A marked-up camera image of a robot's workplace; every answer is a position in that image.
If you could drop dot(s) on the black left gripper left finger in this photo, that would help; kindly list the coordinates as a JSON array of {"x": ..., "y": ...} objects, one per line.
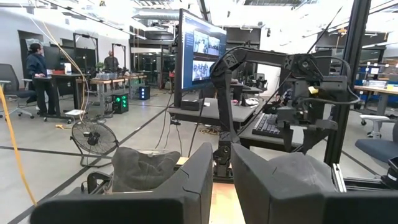
[{"x": 174, "y": 202}]

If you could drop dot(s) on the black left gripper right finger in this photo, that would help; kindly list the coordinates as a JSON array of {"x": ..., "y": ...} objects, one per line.
[{"x": 264, "y": 199}]

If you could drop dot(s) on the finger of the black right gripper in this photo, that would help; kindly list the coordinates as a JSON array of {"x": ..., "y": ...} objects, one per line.
[
  {"x": 287, "y": 140},
  {"x": 312, "y": 140}
]

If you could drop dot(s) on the light grey cap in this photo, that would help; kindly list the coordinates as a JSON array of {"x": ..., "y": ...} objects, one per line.
[{"x": 304, "y": 171}]

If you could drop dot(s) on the dark grey cap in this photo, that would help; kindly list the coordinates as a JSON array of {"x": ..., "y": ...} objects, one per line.
[{"x": 140, "y": 169}]

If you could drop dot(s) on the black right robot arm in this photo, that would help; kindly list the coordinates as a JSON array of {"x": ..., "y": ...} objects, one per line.
[{"x": 224, "y": 102}]

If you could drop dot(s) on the yellow tape tag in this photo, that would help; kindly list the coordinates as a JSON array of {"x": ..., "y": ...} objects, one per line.
[{"x": 313, "y": 90}]

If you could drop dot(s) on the black keyboard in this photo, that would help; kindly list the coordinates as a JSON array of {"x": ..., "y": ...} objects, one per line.
[{"x": 265, "y": 126}]

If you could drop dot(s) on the dark desk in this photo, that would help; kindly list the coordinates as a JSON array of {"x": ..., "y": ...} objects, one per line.
[{"x": 258, "y": 141}]

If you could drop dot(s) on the white stool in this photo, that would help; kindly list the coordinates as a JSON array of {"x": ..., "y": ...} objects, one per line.
[{"x": 374, "y": 117}]

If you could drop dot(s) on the blue office chair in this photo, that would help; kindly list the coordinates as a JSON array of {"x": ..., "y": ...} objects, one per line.
[{"x": 376, "y": 147}]

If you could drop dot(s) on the wooden top desk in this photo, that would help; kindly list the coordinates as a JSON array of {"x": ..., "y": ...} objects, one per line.
[
  {"x": 373, "y": 89},
  {"x": 105, "y": 81}
]

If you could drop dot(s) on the grey desk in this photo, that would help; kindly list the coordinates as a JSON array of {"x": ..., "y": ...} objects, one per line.
[{"x": 214, "y": 112}]

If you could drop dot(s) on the small black box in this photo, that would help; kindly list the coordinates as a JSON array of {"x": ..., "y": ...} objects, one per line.
[{"x": 191, "y": 104}]

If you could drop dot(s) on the black floor fan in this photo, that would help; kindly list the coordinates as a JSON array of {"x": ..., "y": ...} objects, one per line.
[{"x": 93, "y": 138}]

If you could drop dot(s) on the computer tower green lights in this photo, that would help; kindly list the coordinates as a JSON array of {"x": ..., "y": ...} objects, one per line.
[{"x": 119, "y": 104}]

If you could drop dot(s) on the computer tower blue lights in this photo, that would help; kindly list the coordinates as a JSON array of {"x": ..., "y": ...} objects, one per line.
[{"x": 144, "y": 92}]

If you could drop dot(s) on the large black monitor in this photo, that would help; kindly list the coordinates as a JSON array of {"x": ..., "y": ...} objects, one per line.
[{"x": 199, "y": 53}]

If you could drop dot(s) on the person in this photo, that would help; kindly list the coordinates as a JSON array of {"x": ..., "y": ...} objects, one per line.
[
  {"x": 111, "y": 63},
  {"x": 37, "y": 67}
]

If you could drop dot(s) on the black standing desk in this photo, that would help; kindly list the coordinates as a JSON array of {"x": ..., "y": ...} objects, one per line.
[{"x": 62, "y": 75}]

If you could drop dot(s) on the dark office chair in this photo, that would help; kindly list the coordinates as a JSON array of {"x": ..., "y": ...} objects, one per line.
[{"x": 9, "y": 77}]

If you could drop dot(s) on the black metal table frame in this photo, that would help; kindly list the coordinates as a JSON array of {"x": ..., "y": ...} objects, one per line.
[{"x": 356, "y": 37}]

